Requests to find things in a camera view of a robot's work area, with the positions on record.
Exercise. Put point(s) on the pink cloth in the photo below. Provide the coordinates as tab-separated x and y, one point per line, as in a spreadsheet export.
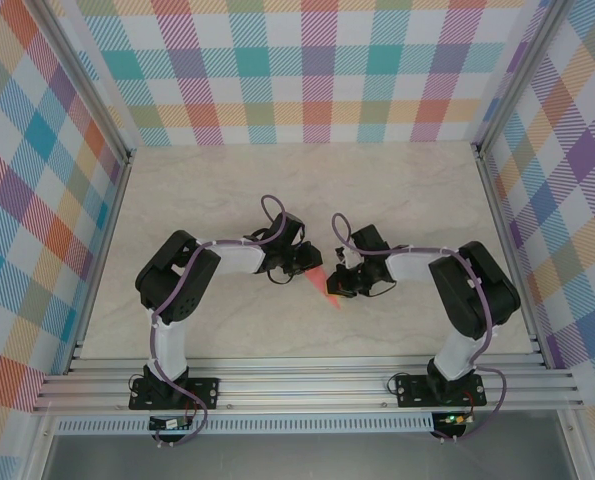
322	282

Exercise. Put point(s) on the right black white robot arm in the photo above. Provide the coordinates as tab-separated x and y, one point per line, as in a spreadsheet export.
477	290

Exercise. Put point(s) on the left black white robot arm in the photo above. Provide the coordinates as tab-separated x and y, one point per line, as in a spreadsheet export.
177	285

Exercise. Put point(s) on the grey metal lower panel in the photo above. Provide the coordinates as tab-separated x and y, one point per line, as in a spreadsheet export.
302	460

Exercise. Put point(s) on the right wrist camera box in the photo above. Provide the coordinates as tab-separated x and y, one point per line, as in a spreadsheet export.
344	255

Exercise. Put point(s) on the aluminium mounting rail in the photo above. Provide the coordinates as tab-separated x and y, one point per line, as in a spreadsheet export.
302	385

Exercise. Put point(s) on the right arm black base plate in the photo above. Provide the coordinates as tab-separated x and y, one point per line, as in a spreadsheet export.
412	390

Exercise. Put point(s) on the aluminium side rail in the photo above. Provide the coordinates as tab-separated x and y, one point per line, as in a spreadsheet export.
500	220
110	220

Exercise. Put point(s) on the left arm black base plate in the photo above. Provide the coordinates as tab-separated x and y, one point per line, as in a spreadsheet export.
202	390

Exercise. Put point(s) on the aluminium corner post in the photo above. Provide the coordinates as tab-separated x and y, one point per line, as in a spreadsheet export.
518	75
84	75

